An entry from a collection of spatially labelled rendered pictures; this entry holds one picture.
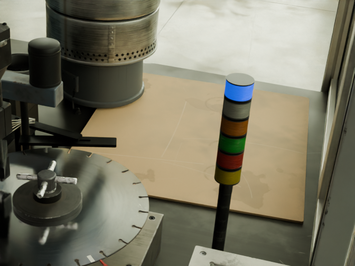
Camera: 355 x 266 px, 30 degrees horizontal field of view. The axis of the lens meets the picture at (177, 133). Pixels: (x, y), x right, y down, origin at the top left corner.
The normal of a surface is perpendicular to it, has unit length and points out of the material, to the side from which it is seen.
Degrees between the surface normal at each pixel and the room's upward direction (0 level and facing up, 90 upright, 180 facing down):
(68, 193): 5
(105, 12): 90
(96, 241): 0
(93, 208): 0
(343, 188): 90
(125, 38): 90
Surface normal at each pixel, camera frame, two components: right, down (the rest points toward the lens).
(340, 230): -0.24, 0.48
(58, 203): 0.14, -0.82
